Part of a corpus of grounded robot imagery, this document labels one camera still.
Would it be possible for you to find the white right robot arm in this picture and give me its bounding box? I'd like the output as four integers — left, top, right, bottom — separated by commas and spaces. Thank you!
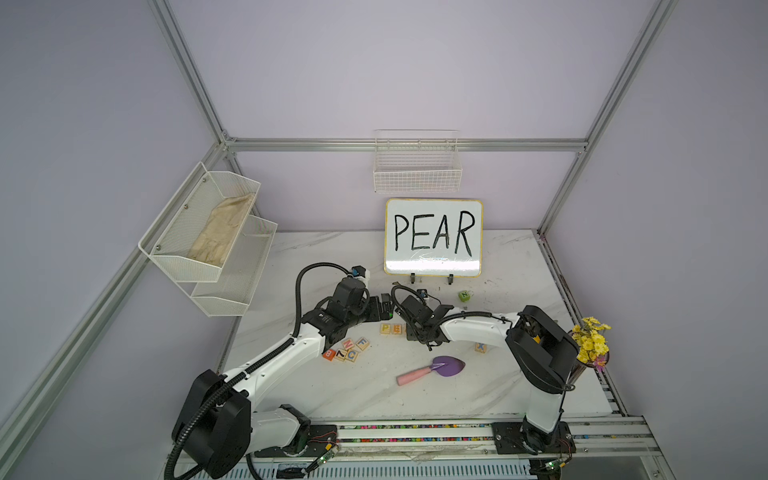
394, 296, 579, 454

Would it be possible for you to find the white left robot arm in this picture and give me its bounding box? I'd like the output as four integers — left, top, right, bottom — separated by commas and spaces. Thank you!
163, 266, 393, 479

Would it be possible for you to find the wooden block letter F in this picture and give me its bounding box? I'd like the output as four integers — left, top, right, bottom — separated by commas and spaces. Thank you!
355, 337, 370, 351

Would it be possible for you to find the purple pink toy trowel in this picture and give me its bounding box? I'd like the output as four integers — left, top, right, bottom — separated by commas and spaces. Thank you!
396, 356, 466, 386

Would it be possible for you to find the white mesh lower shelf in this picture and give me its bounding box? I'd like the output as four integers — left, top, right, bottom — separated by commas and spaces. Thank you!
191, 215, 277, 317

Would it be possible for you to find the white mesh shelf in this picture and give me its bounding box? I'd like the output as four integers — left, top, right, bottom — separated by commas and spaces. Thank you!
191, 215, 277, 317
138, 163, 261, 283

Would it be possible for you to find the beige cloth in shelf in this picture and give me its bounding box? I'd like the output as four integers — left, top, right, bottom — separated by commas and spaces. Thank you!
187, 193, 256, 268

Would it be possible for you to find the yellow flower bouquet vase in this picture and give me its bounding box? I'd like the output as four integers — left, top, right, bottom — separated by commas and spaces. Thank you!
569, 317, 612, 385

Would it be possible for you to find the white mesh upper shelf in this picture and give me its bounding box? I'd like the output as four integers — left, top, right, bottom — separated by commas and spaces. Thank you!
138, 163, 261, 283

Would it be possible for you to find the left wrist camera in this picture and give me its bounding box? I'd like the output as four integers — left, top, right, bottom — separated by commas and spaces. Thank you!
350, 265, 371, 284

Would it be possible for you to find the whiteboard with yellow frame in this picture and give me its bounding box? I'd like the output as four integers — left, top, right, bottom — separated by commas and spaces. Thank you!
384, 198, 484, 278

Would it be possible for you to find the white wire wall basket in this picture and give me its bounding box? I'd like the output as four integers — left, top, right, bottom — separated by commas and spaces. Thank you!
373, 129, 463, 194

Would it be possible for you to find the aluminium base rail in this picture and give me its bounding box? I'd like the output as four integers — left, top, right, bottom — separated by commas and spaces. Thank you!
224, 415, 675, 479

